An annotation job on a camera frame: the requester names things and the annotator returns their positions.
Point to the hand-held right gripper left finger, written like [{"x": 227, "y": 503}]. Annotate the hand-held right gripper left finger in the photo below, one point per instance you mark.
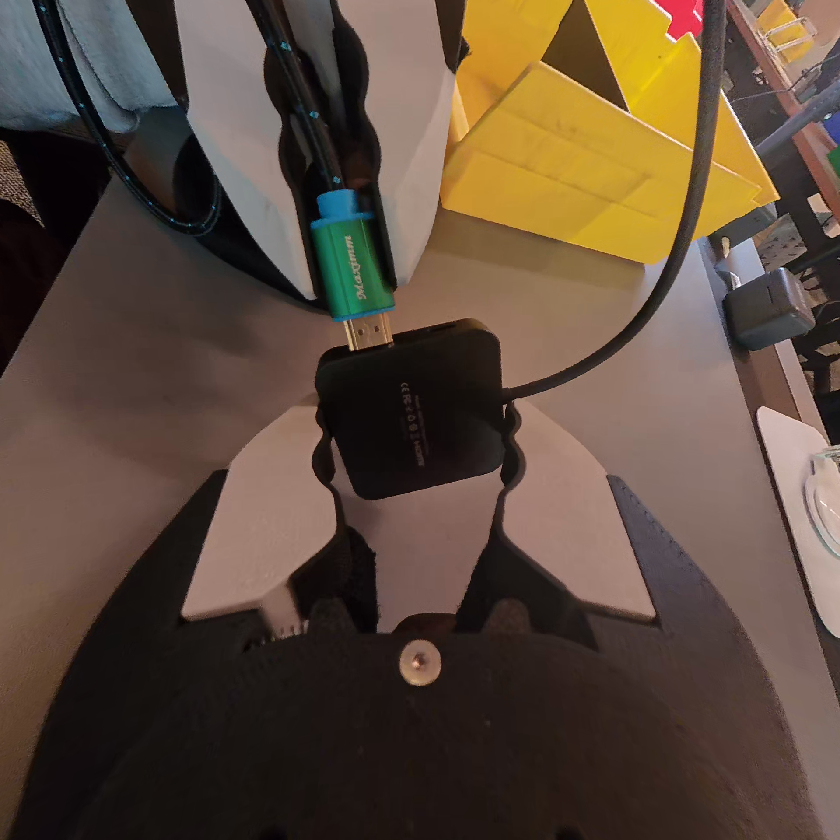
[{"x": 256, "y": 525}]

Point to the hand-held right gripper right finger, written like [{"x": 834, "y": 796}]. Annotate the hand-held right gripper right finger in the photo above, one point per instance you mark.
[{"x": 564, "y": 525}]

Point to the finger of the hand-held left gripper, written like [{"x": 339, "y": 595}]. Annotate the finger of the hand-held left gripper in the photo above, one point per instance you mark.
[
  {"x": 413, "y": 131},
  {"x": 229, "y": 98}
]

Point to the yellow plastic bin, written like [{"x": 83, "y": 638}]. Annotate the yellow plastic bin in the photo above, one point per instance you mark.
[{"x": 558, "y": 164}]

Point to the red plastic bin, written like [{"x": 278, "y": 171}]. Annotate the red plastic bin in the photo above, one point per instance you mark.
[{"x": 682, "y": 12}]

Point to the person's left forearm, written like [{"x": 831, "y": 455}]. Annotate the person's left forearm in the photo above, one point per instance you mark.
[{"x": 131, "y": 52}]

